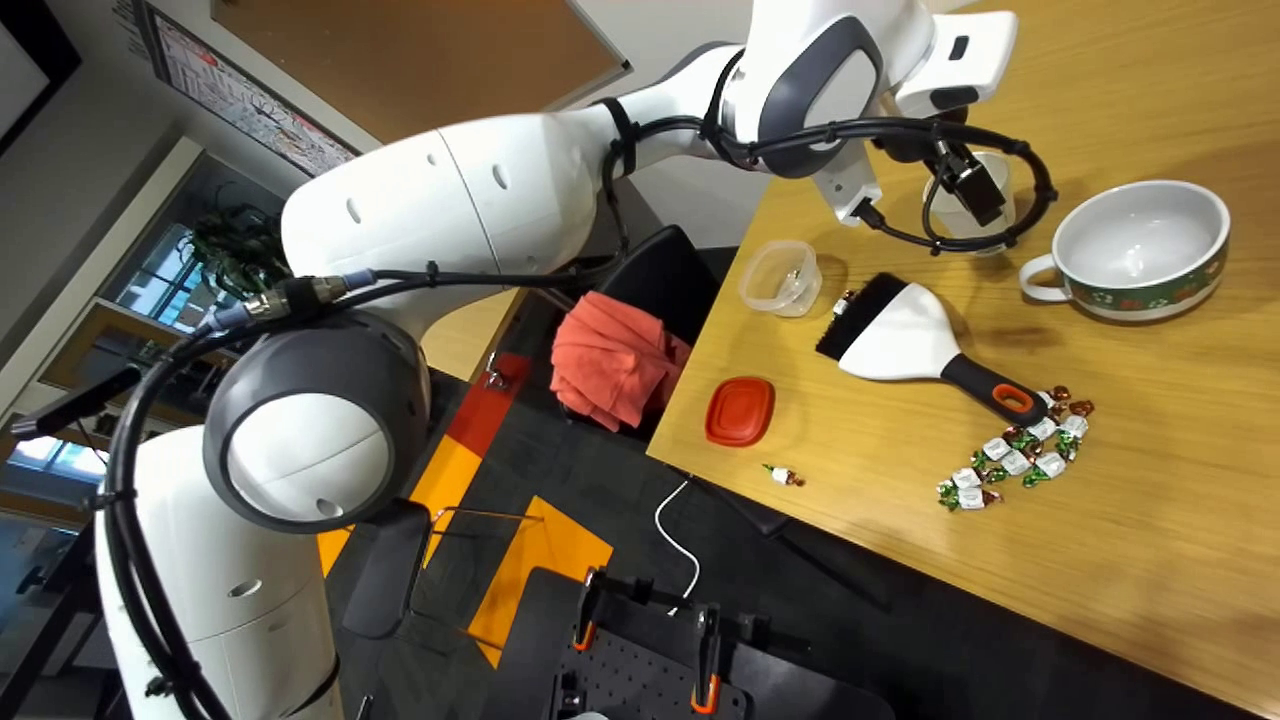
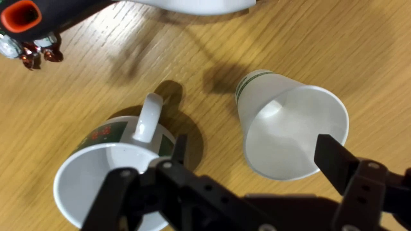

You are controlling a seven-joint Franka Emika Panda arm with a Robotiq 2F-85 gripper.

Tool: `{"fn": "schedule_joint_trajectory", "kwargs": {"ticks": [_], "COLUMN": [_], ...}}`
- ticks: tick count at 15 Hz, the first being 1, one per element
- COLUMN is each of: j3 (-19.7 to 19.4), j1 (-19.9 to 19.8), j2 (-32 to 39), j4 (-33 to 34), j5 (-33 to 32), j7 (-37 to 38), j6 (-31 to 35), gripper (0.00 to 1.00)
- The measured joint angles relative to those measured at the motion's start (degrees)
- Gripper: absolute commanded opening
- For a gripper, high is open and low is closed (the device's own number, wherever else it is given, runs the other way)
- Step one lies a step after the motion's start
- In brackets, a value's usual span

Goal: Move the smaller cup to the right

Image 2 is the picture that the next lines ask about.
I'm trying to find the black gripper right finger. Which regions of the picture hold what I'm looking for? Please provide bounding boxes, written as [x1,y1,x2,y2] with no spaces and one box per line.
[314,134,411,231]

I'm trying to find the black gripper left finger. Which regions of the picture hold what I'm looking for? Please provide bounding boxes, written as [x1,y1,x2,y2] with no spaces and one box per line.
[80,135,280,231]

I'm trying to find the small white paper cup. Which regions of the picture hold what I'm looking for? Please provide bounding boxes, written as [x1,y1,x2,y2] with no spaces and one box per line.
[234,70,351,182]

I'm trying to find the large white green-banded mug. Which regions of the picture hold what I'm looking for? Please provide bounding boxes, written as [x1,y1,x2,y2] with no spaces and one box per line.
[53,91,191,231]

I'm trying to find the brown foil wrapped candy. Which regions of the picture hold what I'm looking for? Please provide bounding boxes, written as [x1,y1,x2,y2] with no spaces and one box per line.
[20,44,66,72]

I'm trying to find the green white wrapped candy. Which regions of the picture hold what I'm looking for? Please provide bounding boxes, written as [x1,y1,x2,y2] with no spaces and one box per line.
[31,32,60,49]
[0,34,21,61]

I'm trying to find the white brush black orange handle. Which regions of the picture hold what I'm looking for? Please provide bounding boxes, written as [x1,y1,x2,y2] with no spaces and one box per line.
[0,0,260,45]

